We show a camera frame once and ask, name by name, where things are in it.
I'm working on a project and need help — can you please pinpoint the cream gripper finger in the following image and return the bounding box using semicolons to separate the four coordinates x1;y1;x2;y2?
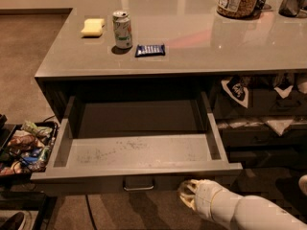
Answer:
179;193;196;210
178;179;200;195

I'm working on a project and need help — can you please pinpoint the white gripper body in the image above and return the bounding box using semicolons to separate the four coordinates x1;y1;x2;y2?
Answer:
194;179;243;223

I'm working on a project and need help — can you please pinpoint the grey top drawer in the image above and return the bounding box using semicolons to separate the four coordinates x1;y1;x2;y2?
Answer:
31;92;242;196

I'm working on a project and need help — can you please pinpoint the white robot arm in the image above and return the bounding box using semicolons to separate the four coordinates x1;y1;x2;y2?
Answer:
177;179;307;230

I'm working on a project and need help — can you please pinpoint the white cloth in drawer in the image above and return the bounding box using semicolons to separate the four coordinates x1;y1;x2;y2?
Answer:
217;116;307;136

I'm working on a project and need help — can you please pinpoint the black white pennant flag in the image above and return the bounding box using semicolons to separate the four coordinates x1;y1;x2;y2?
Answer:
221;76;248;108

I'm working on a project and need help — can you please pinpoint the blue snack bar wrapper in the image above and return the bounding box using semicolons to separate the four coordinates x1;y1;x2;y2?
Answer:
135;44;165;58

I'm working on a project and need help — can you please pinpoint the black tray of snacks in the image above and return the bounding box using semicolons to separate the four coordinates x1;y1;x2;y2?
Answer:
0;121;59;177

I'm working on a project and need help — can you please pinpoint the dark shoe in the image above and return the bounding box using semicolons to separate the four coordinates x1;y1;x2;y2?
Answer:
0;212;26;230

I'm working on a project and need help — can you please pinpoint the green white soda can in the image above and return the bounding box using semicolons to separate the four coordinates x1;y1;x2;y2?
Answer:
112;11;132;49

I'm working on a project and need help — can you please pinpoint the yellow sponge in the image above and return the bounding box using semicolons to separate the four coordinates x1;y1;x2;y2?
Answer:
81;18;105;36

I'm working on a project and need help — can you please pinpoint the large jar of nuts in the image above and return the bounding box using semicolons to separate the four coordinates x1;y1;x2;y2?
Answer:
217;0;257;18

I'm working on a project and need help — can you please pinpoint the dark glass pitcher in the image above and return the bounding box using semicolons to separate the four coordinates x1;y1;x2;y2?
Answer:
278;0;307;17

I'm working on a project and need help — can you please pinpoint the black floor cable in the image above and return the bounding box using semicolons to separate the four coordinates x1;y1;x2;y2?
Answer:
85;195;98;230

